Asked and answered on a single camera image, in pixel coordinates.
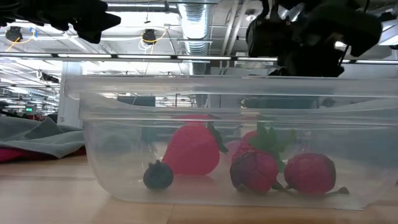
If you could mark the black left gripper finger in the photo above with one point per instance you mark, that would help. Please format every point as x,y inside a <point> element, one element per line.
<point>96,17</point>
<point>90,35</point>

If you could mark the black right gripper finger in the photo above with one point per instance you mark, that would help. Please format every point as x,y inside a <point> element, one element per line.
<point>362,31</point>
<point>262,35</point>

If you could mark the red toy strawberry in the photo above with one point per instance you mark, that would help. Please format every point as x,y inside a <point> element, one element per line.
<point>192,152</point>
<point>267,141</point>

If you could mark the pink red toy produce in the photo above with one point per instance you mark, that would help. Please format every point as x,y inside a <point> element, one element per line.
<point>232,147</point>

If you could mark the red toy cherry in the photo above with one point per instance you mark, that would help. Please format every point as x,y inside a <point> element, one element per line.
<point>255,172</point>
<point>311,174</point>

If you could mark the clear plastic tupperware container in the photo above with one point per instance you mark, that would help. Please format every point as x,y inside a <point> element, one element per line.
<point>109,174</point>

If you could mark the dark toy blueberry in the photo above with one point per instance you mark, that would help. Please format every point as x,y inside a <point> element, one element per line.
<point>158,177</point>

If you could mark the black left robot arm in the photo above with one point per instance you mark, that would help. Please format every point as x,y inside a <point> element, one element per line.
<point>15,9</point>

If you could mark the long ceiling light strip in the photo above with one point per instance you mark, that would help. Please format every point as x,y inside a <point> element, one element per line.
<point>202,58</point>

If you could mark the white pillar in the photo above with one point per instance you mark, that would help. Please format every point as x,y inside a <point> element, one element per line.
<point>68,109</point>

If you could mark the green exit sign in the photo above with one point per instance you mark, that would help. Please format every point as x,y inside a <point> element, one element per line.
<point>30,109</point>

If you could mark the navy blue cloth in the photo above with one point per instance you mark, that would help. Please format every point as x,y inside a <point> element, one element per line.
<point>367,143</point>

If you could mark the grey cloth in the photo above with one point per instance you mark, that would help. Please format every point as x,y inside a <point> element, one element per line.
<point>31,137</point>

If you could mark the red cloth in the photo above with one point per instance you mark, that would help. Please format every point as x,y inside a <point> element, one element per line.
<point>12,154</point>

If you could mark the silver ceiling ventilation duct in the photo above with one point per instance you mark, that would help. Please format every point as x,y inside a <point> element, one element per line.
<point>196,25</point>

